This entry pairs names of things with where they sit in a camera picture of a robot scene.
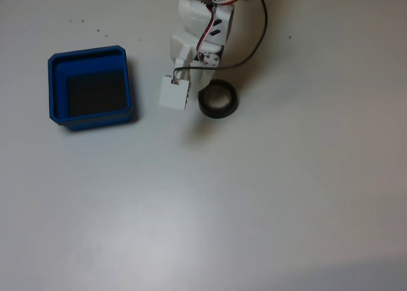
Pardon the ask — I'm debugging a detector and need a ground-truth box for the black tape roll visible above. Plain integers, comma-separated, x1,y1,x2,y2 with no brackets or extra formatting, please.
197,79,239,120

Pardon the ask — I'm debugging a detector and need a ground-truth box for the blue plastic box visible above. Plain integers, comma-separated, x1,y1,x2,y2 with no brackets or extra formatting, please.
47,44,138,132

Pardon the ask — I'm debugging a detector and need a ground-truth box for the white camera box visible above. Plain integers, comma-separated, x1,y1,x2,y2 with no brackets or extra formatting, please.
158,57,193,111

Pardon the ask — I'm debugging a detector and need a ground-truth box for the red and white servo cable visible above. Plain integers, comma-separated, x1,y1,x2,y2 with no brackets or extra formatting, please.
196,0,248,63

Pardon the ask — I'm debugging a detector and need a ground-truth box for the black cable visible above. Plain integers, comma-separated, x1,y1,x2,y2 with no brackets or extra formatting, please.
172,0,268,84

